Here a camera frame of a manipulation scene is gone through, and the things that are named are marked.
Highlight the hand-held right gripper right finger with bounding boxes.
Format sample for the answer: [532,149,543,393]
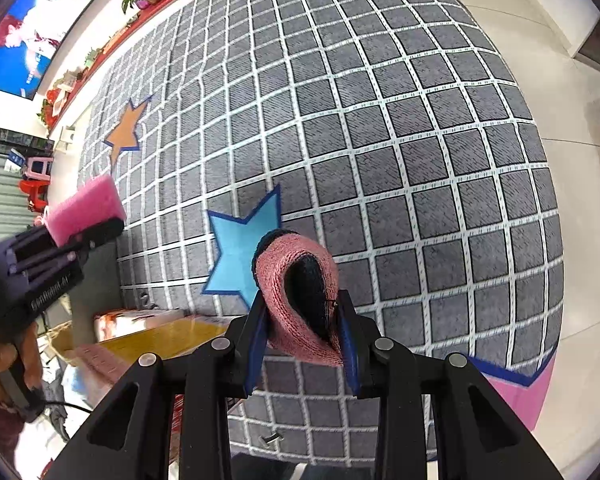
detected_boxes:
[332,290,566,480]

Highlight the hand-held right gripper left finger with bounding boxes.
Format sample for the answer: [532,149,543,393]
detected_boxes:
[42,290,271,480]

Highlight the pink plastic stool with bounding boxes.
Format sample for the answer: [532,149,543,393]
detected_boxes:
[24,156,55,181]

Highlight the white cabinet red top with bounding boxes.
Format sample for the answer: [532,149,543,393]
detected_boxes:
[37,0,216,127]

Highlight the red plastic stool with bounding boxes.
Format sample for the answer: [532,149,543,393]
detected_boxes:
[19,179,51,212]

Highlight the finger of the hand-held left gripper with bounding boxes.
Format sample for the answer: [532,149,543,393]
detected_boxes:
[55,216,127,262]

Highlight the grey checked star blanket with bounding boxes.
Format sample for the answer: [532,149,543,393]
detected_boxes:
[77,0,566,466]

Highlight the black cable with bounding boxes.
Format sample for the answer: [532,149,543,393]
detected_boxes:
[39,399,93,441]

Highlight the small white stool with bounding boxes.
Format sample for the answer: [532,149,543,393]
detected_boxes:
[55,126,79,152]

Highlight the floral tissue pack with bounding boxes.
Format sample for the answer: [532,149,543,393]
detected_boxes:
[94,308,187,343]

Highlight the person's left hand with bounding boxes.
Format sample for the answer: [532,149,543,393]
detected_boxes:
[0,324,44,405]

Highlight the wall television screen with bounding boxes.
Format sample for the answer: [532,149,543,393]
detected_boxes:
[0,0,120,102]

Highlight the pink fluffy cloth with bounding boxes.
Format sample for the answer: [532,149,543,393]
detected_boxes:
[45,176,127,247]

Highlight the pink and black sock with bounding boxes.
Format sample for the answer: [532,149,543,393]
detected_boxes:
[251,229,346,367]

